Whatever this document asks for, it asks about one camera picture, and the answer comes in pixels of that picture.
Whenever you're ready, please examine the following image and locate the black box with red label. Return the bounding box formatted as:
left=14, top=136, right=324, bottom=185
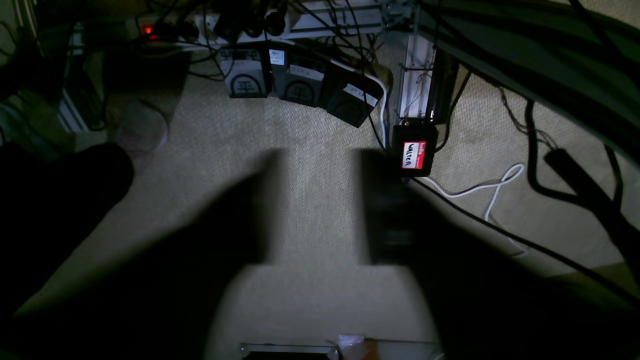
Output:
left=391, top=124, right=439, bottom=178

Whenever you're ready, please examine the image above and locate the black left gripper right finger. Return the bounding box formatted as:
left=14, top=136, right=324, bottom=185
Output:
left=359, top=149, right=639, bottom=360

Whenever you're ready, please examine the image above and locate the middle black foot pedal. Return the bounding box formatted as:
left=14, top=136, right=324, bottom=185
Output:
left=267, top=47, right=329, bottom=108

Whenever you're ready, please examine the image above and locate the aluminium frame leg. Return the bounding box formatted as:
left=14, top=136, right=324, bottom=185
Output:
left=397, top=34, right=461, bottom=125

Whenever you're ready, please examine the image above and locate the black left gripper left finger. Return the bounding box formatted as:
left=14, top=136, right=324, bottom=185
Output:
left=1, top=150, right=282, bottom=360

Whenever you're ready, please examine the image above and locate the white power strip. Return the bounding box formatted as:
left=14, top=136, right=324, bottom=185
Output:
left=125, top=0, right=389, bottom=49

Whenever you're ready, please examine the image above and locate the right black foot pedal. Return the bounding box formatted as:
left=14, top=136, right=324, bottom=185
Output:
left=318, top=61, right=387, bottom=128

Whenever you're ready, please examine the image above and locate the white cable on floor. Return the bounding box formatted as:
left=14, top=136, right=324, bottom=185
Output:
left=419, top=163, right=529, bottom=257

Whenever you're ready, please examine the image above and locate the black foot pedal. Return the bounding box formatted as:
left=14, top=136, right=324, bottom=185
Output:
left=218, top=47, right=271, bottom=99
left=267, top=47, right=329, bottom=108
left=318, top=61, right=387, bottom=128

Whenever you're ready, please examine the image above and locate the left black foot pedal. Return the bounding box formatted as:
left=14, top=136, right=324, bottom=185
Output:
left=218, top=47, right=271, bottom=99

